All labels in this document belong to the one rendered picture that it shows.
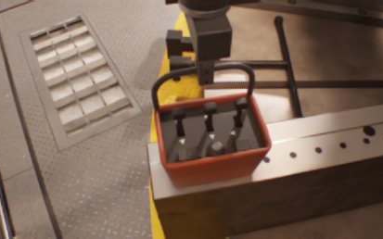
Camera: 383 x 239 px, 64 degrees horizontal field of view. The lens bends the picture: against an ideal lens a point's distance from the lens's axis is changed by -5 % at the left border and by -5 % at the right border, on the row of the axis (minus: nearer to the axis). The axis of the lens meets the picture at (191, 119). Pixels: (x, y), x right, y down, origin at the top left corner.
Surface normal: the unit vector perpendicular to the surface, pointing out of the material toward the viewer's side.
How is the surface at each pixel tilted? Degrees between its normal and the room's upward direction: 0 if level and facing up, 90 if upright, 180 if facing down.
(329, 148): 0
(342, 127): 0
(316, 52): 0
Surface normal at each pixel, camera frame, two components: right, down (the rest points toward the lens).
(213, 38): 0.18, 0.79
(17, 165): -0.03, -0.58
